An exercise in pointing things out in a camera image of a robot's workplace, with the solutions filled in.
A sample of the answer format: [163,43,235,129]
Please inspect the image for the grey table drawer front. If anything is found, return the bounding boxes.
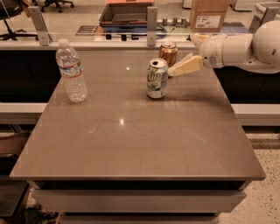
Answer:
[33,190,246,214]

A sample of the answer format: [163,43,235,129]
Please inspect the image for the green white soda can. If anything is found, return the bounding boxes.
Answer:
[146,58,168,99]

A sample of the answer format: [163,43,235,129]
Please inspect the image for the clear plastic water bottle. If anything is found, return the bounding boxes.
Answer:
[55,38,88,102]

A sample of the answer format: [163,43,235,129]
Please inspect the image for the cardboard box with label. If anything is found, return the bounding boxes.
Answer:
[190,0,229,32]

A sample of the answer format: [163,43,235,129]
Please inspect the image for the grey metal post left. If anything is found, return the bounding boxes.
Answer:
[28,6,52,46]

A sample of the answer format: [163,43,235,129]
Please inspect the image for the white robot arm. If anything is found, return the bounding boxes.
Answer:
[168,20,280,77]

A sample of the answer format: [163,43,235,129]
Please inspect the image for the black office chair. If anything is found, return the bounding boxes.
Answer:
[0,0,38,40]
[41,0,75,13]

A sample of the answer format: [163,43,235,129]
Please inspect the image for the grey metal post middle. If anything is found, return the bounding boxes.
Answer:
[147,6,158,46]

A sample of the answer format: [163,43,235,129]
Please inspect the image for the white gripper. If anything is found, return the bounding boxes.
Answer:
[168,33,227,77]

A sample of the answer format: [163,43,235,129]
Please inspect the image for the grey metal post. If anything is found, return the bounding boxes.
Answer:
[249,2,280,33]
[147,6,158,46]
[28,6,52,46]

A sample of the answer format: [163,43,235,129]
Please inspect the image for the grey metal post right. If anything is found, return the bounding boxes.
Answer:
[249,2,280,33]

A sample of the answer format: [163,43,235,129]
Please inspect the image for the open grey tray box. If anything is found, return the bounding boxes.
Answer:
[100,0,154,25]

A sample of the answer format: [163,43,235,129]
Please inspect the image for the orange soda can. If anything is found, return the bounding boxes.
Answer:
[159,41,178,67]

